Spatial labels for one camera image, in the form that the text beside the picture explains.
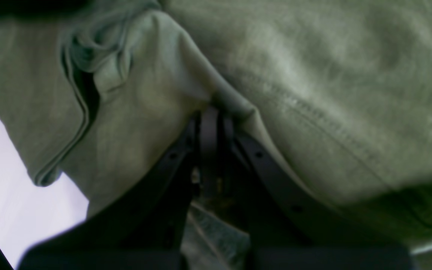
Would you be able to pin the olive green T-shirt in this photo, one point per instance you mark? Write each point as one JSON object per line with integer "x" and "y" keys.
{"x": 339, "y": 91}

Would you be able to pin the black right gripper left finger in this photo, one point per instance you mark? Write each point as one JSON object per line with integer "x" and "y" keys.
{"x": 143, "y": 229}

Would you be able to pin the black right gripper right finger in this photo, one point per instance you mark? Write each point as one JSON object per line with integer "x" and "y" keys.
{"x": 289, "y": 230}

